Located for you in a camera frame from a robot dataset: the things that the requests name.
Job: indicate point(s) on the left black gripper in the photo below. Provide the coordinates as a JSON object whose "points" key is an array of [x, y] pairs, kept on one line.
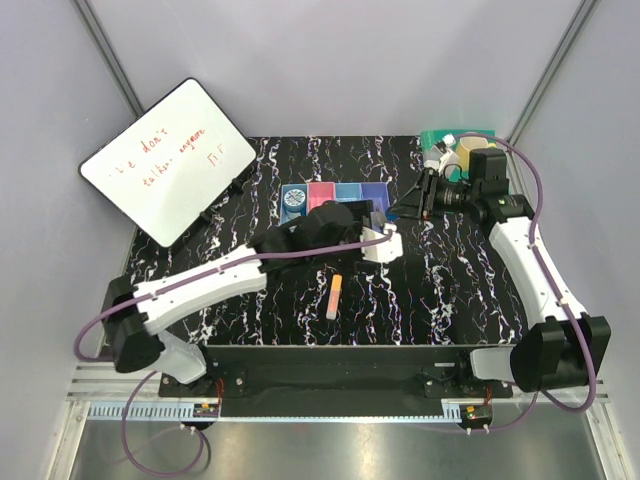
{"points": [[363, 212]]}

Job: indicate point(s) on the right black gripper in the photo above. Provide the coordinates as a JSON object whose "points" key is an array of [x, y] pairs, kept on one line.
{"points": [[420, 201]]}

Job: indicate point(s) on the sky blue bin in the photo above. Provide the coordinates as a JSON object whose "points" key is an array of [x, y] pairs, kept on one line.
{"points": [[348, 192]]}

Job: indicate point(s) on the pink bin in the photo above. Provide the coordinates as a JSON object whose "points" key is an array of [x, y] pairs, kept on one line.
{"points": [[318, 193]]}

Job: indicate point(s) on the blue ink bottle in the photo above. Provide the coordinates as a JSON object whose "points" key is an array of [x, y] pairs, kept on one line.
{"points": [[294, 202]]}

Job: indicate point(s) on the green book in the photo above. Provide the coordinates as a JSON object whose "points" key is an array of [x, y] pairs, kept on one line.
{"points": [[430, 137]]}

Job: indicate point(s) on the light blue bin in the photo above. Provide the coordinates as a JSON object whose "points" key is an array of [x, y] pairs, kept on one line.
{"points": [[283, 188]]}

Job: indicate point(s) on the yellow mug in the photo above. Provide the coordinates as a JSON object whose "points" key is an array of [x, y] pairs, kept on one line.
{"points": [[466, 145]]}

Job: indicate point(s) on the orange pink highlighter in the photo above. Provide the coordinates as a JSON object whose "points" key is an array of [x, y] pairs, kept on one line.
{"points": [[335, 289]]}

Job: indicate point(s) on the purple bin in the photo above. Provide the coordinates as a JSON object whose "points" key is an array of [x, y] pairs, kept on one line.
{"points": [[377, 193]]}

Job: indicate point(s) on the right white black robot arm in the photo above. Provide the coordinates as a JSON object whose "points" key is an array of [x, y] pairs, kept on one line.
{"points": [[564, 345]]}

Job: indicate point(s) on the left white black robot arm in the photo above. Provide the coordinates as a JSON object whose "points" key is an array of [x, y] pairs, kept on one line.
{"points": [[136, 317]]}

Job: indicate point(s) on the black marble pattern mat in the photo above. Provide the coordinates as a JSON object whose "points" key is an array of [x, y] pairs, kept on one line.
{"points": [[448, 287]]}

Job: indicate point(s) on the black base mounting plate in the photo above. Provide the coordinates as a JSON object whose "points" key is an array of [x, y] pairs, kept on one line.
{"points": [[441, 371]]}

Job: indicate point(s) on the white dry-erase board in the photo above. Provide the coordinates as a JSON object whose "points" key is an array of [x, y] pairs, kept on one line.
{"points": [[172, 163]]}

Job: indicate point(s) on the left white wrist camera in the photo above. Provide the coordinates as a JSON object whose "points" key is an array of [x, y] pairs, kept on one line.
{"points": [[381, 247]]}

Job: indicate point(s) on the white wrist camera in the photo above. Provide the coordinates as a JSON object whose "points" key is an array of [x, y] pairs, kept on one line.
{"points": [[441, 155], [381, 247]]}

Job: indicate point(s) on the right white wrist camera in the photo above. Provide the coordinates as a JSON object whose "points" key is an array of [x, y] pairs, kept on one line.
{"points": [[441, 155]]}

